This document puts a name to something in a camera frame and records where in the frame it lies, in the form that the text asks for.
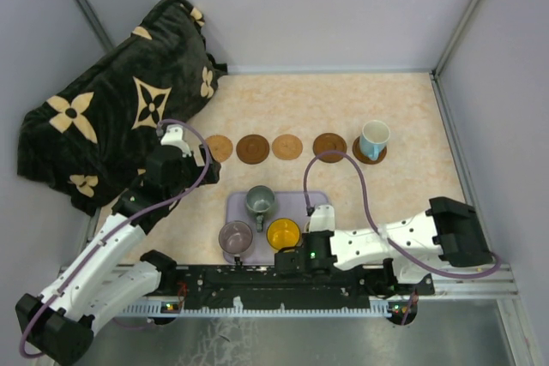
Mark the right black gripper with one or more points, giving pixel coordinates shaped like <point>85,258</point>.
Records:
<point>304,234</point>

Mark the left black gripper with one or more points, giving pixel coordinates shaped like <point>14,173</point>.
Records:
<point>196,169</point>

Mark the woven rattan coaster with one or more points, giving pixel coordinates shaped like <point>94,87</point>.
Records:
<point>220,146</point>
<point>287,147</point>

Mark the dark wooden coaster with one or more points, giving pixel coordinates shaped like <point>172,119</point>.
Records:
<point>252,149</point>
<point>327,142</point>
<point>364,159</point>

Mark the white mug blue handle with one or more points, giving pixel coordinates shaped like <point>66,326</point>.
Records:
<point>374,138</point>

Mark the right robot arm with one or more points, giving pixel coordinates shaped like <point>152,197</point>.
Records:
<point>446,240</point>

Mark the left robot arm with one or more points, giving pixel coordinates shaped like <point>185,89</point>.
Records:
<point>63,319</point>

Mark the yellow glass mug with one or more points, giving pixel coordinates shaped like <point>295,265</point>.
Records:
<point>283,233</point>

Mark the lavender plastic tray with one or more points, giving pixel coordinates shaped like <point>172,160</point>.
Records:
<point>290,205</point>

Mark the purple glass mug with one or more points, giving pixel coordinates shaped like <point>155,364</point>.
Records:
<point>236,241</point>

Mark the grey green mug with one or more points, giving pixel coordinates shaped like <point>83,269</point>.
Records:
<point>260,202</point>

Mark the black floral plush blanket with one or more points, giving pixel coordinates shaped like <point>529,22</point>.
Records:
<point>91,140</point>

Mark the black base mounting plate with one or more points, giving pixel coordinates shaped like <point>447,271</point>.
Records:
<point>265,288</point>

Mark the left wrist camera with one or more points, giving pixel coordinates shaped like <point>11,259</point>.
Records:
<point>174,137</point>

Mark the aluminium frame rail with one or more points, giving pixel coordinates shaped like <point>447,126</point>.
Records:
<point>395,309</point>

